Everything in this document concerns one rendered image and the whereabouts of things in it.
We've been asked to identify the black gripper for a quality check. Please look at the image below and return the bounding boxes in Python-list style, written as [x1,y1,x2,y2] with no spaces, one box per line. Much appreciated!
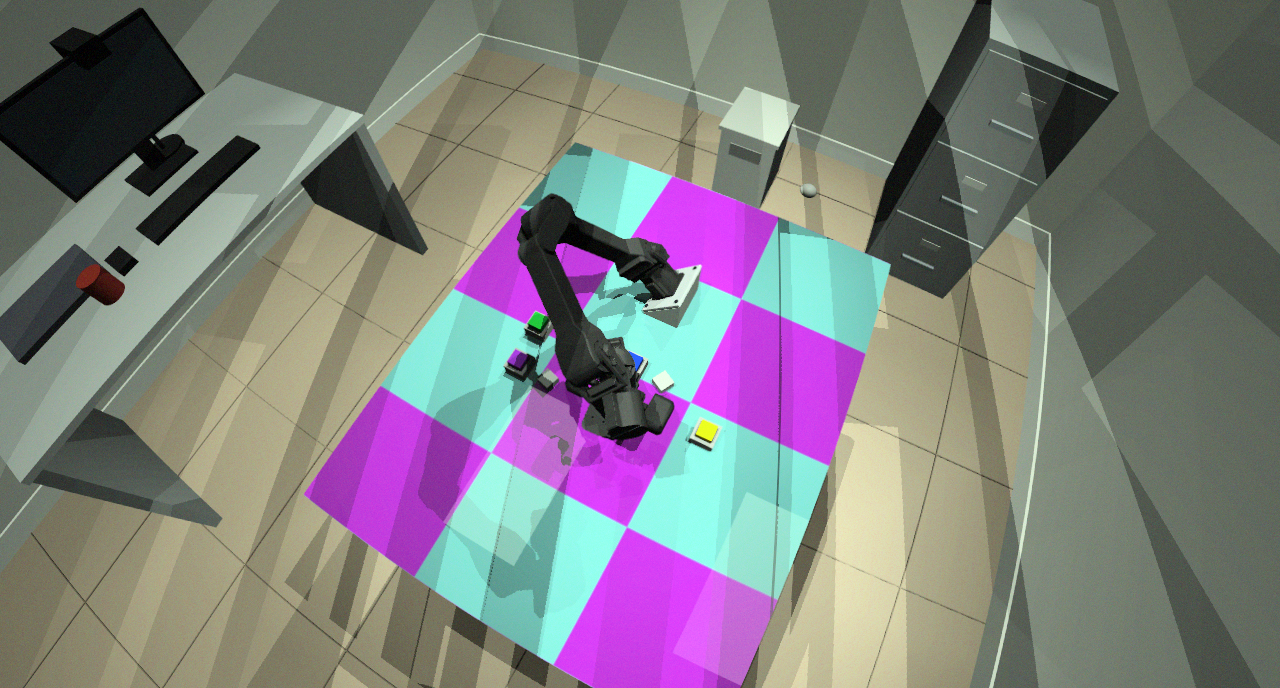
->
[564,372,675,436]

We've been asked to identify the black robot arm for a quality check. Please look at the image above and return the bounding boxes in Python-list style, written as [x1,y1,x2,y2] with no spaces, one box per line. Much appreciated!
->
[517,193,685,440]

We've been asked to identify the yellow button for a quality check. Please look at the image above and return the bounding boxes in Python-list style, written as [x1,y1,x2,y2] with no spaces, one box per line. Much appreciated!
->
[689,417,723,451]

